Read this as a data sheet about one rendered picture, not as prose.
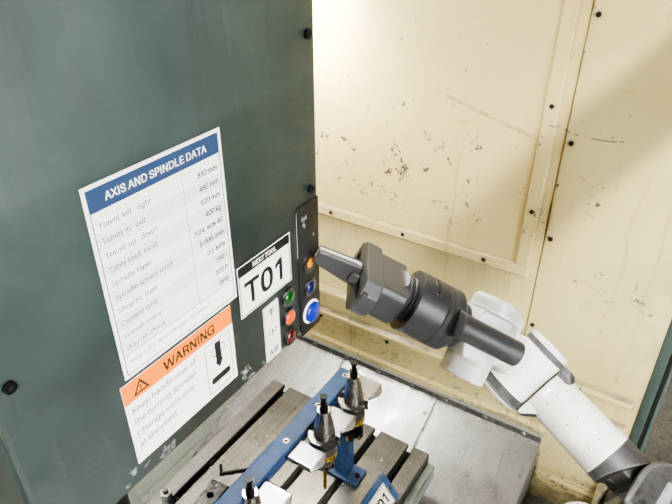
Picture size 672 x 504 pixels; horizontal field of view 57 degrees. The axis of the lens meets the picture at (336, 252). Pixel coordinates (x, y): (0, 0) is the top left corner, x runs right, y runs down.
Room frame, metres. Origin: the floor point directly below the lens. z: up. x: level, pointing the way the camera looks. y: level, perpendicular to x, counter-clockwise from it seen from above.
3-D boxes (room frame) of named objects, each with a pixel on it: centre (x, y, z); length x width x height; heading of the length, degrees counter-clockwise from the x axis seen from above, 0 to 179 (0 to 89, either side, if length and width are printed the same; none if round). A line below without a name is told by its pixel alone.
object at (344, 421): (0.89, -0.01, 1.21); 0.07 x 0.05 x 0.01; 57
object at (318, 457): (0.80, 0.05, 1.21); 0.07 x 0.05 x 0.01; 57
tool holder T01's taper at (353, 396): (0.94, -0.04, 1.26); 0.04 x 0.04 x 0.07
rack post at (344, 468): (1.01, -0.02, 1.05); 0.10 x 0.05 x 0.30; 57
